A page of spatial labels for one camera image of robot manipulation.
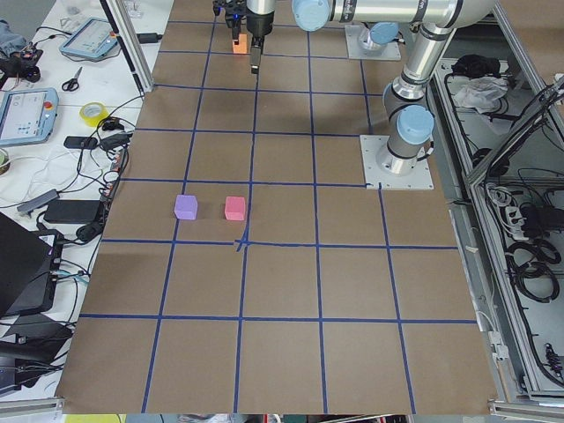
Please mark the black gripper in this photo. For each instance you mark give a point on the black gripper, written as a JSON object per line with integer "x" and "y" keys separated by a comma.
{"x": 258, "y": 27}
{"x": 235, "y": 29}

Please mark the orange foam block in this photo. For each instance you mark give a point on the orange foam block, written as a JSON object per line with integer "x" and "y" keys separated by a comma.
{"x": 240, "y": 45}

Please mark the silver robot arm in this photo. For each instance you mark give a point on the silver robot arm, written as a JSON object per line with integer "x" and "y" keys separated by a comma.
{"x": 309, "y": 15}
{"x": 411, "y": 123}

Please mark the far teach pendant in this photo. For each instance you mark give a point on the far teach pendant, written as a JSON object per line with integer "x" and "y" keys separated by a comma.
{"x": 92, "y": 41}

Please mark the teach pendant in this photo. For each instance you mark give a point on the teach pendant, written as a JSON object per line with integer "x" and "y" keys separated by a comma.
{"x": 92, "y": 41}
{"x": 28, "y": 116}

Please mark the yellow tape roll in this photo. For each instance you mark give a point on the yellow tape roll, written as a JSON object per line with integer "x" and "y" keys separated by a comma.
{"x": 93, "y": 113}

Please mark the pink foam block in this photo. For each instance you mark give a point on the pink foam block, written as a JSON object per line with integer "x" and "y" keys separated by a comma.
{"x": 235, "y": 208}

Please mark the purple foam block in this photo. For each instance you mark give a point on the purple foam block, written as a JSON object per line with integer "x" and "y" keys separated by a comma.
{"x": 185, "y": 207}

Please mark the near teach pendant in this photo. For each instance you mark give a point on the near teach pendant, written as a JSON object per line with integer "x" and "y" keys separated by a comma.
{"x": 28, "y": 116}

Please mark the white cloth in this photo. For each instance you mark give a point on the white cloth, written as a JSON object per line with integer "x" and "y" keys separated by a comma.
{"x": 482, "y": 94}

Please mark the black power adapter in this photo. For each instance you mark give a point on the black power adapter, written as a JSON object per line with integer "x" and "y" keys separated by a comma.
{"x": 72, "y": 211}

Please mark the black laptop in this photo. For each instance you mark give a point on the black laptop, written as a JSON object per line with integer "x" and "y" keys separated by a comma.
{"x": 29, "y": 260}

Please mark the aluminium frame post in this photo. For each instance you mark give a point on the aluminium frame post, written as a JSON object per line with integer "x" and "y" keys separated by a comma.
{"x": 125, "y": 33}

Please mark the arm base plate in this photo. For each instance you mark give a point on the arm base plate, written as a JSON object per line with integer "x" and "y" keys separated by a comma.
{"x": 383, "y": 170}
{"x": 372, "y": 42}

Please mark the black handled scissors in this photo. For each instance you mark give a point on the black handled scissors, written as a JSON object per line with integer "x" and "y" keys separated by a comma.
{"x": 71, "y": 85}

